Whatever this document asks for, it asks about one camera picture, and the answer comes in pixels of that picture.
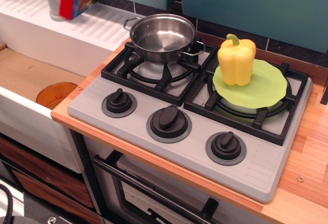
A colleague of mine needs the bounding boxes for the yellow toy bell pepper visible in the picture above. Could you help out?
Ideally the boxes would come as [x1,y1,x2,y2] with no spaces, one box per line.
[217,34,256,86]

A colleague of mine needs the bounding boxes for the black braided cable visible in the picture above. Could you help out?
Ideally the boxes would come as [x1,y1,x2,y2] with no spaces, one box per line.
[0,184,14,222]

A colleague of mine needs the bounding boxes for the black oven door handle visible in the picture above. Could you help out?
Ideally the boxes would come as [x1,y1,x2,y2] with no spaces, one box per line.
[92,151,218,223]

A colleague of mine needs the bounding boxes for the right black stove knob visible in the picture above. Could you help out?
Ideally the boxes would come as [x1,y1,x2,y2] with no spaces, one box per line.
[206,131,247,166]

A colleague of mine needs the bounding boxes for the black stove knob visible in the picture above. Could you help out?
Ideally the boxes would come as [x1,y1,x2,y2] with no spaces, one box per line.
[146,105,192,144]
[101,88,137,118]
[206,131,247,166]

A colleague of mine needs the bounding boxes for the left black burner grate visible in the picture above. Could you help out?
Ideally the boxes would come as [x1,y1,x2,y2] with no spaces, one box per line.
[101,38,218,106]

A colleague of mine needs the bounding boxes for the grey toy stove top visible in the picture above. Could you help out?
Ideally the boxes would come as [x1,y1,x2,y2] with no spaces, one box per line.
[67,73,302,202]

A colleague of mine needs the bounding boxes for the black burner grate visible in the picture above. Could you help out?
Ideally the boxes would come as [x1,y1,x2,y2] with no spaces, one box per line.
[184,60,311,146]
[101,38,218,106]

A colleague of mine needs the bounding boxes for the white toy sink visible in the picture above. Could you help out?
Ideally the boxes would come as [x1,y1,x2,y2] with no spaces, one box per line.
[1,0,133,173]

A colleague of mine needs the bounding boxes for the left black stove knob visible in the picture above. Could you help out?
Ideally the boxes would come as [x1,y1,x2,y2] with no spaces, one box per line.
[101,88,137,118]

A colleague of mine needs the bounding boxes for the brown wooden drawer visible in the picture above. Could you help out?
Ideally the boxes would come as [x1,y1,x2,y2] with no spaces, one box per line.
[1,134,101,223]

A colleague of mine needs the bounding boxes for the light green plate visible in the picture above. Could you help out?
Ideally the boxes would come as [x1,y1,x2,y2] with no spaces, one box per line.
[212,59,288,109]

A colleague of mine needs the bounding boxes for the orange plastic bowl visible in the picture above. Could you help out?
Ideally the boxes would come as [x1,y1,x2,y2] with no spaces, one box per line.
[36,82,77,110]

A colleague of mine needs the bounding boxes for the right black burner grate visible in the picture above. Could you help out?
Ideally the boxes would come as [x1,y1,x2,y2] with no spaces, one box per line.
[184,60,311,146]

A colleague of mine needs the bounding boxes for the stainless steel pot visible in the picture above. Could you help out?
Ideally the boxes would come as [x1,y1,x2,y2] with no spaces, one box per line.
[123,14,206,65]

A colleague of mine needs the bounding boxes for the oven door window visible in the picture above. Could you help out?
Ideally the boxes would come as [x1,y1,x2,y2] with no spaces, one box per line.
[113,177,196,223]

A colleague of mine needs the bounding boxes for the middle black stove knob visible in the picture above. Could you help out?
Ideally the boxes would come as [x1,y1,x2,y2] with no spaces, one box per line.
[146,105,192,144]

